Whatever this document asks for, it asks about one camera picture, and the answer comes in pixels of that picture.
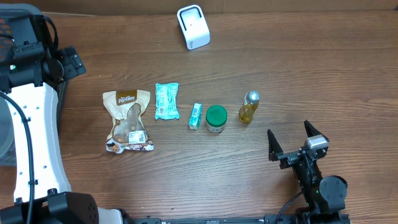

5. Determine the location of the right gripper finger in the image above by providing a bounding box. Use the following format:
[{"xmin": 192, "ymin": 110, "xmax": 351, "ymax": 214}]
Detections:
[
  {"xmin": 267, "ymin": 129, "xmax": 284, "ymax": 161},
  {"xmin": 304, "ymin": 120, "xmax": 322, "ymax": 138}
]

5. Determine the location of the yellow bottle silver cap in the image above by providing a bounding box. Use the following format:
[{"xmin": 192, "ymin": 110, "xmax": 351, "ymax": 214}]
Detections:
[{"xmin": 239, "ymin": 90, "xmax": 260, "ymax": 124}]

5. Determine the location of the green lid jar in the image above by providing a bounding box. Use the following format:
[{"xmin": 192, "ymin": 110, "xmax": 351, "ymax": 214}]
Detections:
[{"xmin": 206, "ymin": 105, "xmax": 228, "ymax": 133}]

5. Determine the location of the small kleenex tissue pack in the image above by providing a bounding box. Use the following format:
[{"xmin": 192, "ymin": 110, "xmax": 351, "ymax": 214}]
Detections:
[{"xmin": 188, "ymin": 103, "xmax": 202, "ymax": 130}]

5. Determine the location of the snack packet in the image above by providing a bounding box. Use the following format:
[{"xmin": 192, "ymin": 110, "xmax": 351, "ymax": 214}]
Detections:
[{"xmin": 103, "ymin": 90, "xmax": 154, "ymax": 154}]

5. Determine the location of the teal tissue pack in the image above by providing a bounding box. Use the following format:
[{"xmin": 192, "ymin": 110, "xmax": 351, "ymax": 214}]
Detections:
[{"xmin": 155, "ymin": 83, "xmax": 180, "ymax": 120}]

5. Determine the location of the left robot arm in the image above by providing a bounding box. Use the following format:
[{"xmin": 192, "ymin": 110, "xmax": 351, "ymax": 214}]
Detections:
[{"xmin": 1, "ymin": 10, "xmax": 129, "ymax": 223}]

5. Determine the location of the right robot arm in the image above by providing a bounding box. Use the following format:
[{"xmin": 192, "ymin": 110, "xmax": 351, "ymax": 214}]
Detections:
[{"xmin": 264, "ymin": 120, "xmax": 351, "ymax": 224}]

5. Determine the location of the white barcode scanner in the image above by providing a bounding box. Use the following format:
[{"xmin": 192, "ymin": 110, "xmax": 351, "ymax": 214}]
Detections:
[{"xmin": 177, "ymin": 4, "xmax": 210, "ymax": 50}]

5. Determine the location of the grey plastic mesh basket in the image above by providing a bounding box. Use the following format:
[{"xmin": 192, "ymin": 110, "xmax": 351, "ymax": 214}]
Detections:
[{"xmin": 1, "ymin": 3, "xmax": 68, "ymax": 167}]

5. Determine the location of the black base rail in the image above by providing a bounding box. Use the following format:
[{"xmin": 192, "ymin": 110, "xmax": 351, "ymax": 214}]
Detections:
[{"xmin": 124, "ymin": 215, "xmax": 351, "ymax": 224}]

